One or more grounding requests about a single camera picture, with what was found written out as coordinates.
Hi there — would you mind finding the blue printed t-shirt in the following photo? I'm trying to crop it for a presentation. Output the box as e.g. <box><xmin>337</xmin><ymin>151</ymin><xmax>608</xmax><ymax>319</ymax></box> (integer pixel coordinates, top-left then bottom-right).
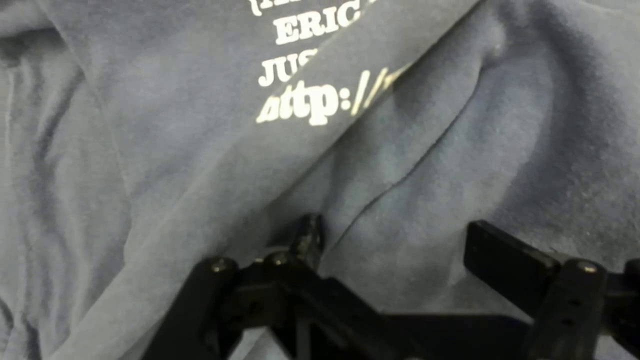
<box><xmin>0</xmin><ymin>0</ymin><xmax>640</xmax><ymax>360</ymax></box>

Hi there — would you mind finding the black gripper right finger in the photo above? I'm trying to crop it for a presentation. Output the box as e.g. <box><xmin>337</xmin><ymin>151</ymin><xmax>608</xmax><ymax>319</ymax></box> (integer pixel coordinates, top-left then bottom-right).
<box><xmin>463</xmin><ymin>217</ymin><xmax>640</xmax><ymax>360</ymax></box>

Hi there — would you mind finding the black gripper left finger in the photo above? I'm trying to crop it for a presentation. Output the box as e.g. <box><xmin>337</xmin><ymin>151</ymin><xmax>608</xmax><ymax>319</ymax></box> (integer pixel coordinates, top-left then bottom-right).
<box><xmin>142</xmin><ymin>212</ymin><xmax>428</xmax><ymax>360</ymax></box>

